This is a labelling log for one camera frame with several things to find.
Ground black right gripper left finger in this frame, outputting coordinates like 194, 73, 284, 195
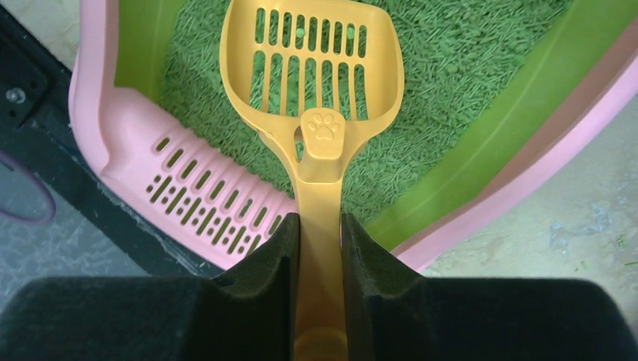
1, 213, 300, 360

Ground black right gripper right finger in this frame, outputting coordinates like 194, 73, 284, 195
342, 214, 637, 360

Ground pink and green litter box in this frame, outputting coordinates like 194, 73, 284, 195
68, 1, 637, 271

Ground yellow litter scoop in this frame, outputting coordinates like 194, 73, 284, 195
219, 1, 405, 360

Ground green cat litter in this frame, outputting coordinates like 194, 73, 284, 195
159, 1, 570, 222

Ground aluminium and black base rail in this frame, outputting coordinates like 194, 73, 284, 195
1, 10, 220, 281

